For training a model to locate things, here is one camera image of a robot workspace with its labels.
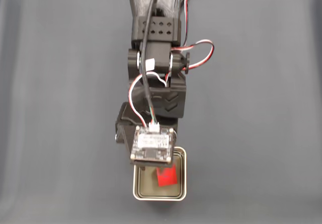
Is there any black camera cable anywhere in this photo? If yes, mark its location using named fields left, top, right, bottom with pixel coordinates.
left=139, top=0, right=159, bottom=124

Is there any red cube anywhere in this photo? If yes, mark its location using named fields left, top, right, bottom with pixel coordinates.
left=155, top=165, right=179, bottom=187

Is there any bare camera circuit board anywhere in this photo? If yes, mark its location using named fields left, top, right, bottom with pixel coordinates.
left=130, top=125, right=176, bottom=165

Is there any beige square container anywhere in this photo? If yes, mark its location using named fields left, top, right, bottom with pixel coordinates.
left=132, top=146, right=188, bottom=201

